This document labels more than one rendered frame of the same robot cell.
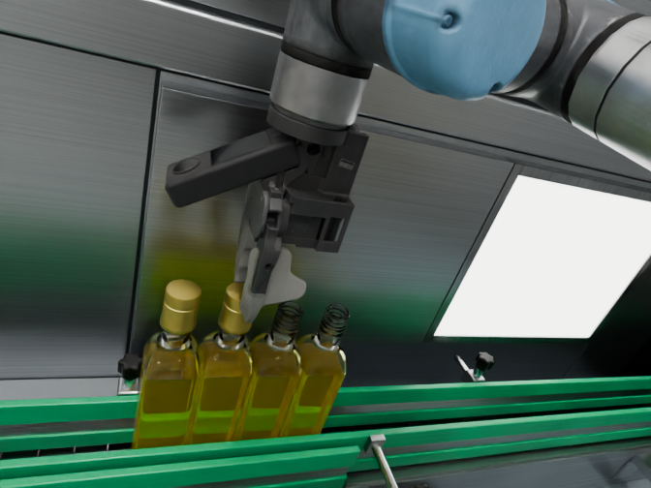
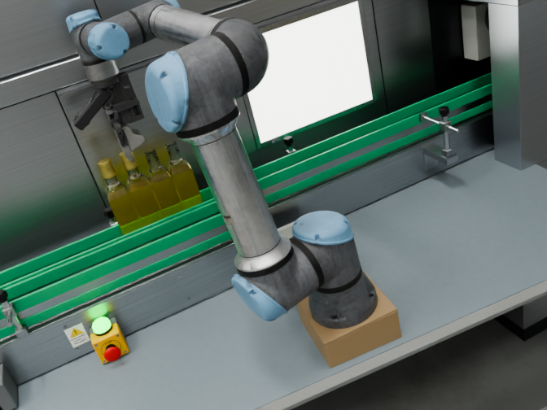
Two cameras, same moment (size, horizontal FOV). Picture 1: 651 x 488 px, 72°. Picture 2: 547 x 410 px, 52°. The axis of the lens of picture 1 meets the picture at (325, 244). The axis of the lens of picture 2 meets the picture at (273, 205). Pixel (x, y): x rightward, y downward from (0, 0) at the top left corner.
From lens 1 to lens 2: 1.06 m
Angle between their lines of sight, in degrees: 9
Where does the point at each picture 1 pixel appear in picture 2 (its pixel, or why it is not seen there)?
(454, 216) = not seen: hidden behind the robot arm
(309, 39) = (86, 58)
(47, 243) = (53, 181)
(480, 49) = (111, 47)
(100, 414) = (107, 237)
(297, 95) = (94, 76)
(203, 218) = (103, 138)
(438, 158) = not seen: hidden behind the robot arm
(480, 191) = not seen: hidden behind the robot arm
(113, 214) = (70, 156)
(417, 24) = (95, 50)
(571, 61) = (148, 28)
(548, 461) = (352, 173)
